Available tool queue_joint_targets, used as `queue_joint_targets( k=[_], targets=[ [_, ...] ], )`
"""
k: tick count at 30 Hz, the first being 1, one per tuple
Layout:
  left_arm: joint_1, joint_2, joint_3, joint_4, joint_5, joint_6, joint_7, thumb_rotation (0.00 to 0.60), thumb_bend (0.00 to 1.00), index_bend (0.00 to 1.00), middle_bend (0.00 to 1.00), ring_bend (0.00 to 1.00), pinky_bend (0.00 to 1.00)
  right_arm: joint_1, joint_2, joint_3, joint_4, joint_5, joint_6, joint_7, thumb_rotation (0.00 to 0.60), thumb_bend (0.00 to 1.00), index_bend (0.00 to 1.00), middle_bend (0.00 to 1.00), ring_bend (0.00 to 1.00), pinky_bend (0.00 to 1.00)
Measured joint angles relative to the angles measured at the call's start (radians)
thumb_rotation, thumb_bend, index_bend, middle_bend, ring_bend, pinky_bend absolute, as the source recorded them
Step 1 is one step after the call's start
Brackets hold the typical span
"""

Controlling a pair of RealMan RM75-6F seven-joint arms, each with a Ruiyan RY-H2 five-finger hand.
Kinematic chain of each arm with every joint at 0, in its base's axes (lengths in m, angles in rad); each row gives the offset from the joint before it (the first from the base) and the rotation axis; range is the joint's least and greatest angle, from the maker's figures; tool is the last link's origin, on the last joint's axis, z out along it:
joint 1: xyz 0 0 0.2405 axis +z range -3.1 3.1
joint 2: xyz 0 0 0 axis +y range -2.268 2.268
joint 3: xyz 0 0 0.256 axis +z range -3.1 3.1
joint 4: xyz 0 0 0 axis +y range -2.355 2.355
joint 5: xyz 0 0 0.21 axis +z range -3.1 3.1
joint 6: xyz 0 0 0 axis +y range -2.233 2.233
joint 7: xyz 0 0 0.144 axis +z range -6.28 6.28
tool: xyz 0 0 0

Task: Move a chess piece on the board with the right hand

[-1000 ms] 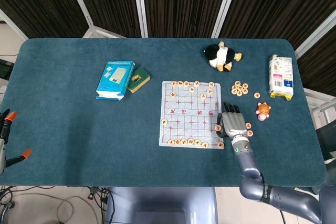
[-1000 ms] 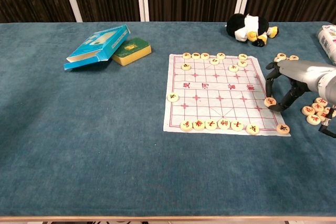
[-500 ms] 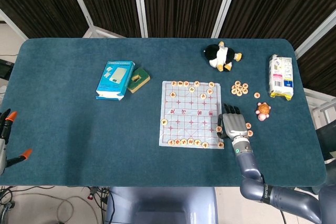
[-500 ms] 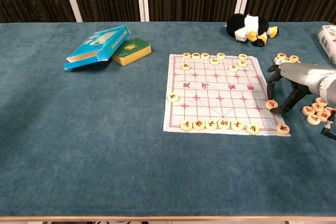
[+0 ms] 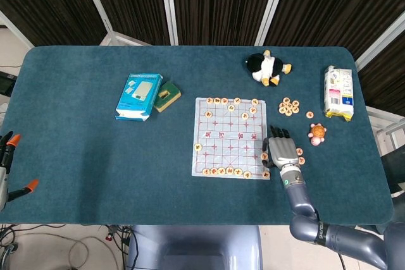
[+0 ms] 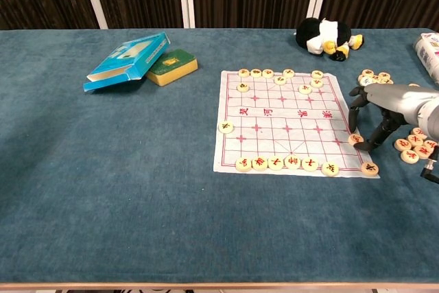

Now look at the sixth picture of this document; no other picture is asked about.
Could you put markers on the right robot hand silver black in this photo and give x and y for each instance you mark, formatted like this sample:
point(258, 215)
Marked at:
point(394, 101)

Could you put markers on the round wooden chess piece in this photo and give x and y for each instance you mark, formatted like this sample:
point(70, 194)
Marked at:
point(409, 156)
point(367, 72)
point(384, 75)
point(431, 143)
point(317, 74)
point(260, 163)
point(280, 80)
point(355, 138)
point(243, 72)
point(403, 144)
point(292, 161)
point(361, 77)
point(416, 140)
point(288, 73)
point(243, 164)
point(330, 169)
point(414, 84)
point(256, 72)
point(226, 127)
point(275, 163)
point(375, 78)
point(310, 164)
point(267, 73)
point(316, 83)
point(305, 89)
point(418, 131)
point(364, 82)
point(370, 169)
point(243, 87)
point(388, 81)
point(424, 151)

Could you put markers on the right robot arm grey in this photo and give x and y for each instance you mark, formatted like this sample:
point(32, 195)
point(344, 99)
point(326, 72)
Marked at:
point(430, 111)

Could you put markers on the Chinese chess board sheet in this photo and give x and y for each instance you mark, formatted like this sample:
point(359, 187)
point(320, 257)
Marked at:
point(274, 128)

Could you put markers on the white tissue pack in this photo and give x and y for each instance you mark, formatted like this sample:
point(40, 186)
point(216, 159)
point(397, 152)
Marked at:
point(428, 56)

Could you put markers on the black white penguin plush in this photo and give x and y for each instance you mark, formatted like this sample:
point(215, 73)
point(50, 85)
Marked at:
point(308, 34)

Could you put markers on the small green box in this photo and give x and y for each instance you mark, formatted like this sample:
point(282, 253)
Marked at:
point(173, 63)

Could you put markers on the blue cardboard scale box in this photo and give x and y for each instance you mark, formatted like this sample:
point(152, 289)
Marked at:
point(127, 63)

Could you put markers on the blue felt table cloth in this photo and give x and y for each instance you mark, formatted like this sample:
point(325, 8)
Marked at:
point(120, 169)

